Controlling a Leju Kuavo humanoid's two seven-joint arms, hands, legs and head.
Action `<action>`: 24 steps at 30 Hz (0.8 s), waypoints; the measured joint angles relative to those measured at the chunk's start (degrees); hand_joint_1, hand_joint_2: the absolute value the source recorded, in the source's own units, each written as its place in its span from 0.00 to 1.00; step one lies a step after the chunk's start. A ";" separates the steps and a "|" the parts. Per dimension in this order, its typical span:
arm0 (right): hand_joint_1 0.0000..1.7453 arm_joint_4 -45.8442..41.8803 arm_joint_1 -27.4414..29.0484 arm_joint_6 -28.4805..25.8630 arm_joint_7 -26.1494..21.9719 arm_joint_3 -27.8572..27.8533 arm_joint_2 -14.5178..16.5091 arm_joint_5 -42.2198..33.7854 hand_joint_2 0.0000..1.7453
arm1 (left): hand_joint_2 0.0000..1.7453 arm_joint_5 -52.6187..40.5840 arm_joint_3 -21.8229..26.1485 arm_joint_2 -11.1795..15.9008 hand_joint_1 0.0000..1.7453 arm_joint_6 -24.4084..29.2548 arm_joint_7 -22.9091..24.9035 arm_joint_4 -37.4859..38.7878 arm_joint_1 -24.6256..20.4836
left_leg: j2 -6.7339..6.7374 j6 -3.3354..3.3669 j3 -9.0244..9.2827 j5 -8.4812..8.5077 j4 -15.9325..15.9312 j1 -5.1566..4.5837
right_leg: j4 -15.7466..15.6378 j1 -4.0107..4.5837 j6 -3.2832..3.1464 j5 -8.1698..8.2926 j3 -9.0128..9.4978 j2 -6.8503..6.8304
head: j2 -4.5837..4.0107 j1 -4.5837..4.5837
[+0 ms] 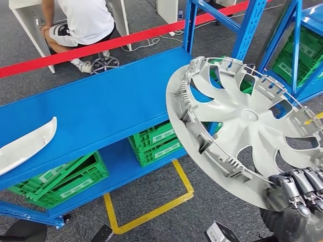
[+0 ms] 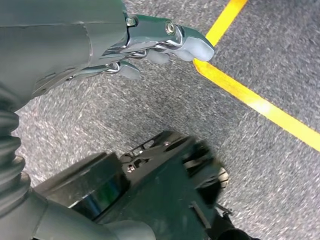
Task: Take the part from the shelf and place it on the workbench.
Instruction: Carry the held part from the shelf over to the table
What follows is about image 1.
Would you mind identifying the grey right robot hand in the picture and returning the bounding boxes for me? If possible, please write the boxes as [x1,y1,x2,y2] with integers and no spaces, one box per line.
[260,167,323,242]

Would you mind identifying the grey plastic wheel hubcap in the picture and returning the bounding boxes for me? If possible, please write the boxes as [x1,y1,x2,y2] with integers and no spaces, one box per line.
[166,56,323,212]

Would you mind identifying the blue metal shelf rack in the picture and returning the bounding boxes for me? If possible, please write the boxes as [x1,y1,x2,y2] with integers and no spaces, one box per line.
[0,0,267,231]
[257,0,323,104]

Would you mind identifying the white plastic cover part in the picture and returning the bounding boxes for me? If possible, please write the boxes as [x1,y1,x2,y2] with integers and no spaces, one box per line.
[0,116,57,176]

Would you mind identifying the black stool chrome base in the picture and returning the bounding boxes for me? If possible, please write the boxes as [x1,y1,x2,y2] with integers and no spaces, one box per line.
[91,50,120,75]

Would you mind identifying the red barrier belt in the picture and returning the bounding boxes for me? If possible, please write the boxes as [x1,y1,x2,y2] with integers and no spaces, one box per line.
[0,0,275,79]

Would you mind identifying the person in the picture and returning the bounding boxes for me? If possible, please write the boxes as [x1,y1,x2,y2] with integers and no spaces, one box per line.
[40,0,115,74]

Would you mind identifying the black stanchion round base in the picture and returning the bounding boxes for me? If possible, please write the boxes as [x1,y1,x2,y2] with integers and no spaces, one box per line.
[0,218,48,242]

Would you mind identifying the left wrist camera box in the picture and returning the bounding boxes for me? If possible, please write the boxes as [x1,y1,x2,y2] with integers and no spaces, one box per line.
[91,224,113,242]

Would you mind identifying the white cable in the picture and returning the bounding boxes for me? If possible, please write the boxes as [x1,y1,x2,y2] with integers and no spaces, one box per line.
[121,3,283,52]

